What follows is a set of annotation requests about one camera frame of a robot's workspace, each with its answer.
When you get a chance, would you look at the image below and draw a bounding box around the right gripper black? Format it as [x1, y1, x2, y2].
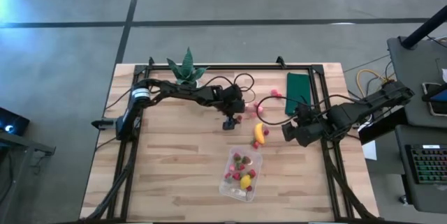
[281, 104, 333, 148]

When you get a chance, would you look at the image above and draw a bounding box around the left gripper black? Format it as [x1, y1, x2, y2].
[218, 84, 247, 131]

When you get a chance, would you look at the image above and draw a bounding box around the clear plastic tupperware container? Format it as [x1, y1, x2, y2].
[218, 145, 264, 202]

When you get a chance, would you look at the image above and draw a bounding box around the yellow toy banana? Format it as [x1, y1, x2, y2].
[254, 122, 266, 146]

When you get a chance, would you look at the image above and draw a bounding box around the green cloth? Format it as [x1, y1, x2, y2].
[284, 72, 312, 117]

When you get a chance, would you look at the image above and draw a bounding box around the yellow toy lemon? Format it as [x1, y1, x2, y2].
[240, 174, 253, 190]

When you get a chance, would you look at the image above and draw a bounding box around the white paper sheet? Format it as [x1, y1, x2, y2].
[361, 121, 379, 161]

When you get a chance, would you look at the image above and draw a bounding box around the snake plant in white pot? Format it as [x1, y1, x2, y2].
[166, 47, 210, 89]

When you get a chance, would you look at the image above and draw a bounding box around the grey desk with pole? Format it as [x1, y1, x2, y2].
[386, 36, 447, 129]

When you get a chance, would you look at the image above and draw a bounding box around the backlit black keyboard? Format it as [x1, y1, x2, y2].
[404, 143, 447, 186]

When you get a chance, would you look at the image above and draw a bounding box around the smartphone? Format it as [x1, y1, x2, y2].
[421, 81, 447, 118]

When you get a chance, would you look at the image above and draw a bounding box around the grey desk with keyboard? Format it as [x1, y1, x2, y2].
[394, 124, 447, 215]

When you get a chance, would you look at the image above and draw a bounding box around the black pole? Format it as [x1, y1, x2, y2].
[399, 4, 447, 50]

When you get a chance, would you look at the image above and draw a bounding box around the grey metal stand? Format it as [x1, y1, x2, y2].
[0, 131, 57, 224]

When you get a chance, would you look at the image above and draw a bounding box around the black device with light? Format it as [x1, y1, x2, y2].
[0, 107, 31, 137]

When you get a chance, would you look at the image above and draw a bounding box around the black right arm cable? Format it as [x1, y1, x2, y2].
[256, 94, 360, 126]

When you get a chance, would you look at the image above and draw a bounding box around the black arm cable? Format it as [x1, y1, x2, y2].
[256, 94, 360, 126]
[205, 73, 256, 103]

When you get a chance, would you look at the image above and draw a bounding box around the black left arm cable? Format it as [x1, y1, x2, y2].
[205, 73, 256, 103]

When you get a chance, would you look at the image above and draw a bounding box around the black aluminium table frame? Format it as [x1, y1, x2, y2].
[80, 55, 382, 223]

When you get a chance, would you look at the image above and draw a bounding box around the yellow cable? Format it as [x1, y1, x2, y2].
[356, 68, 394, 86]

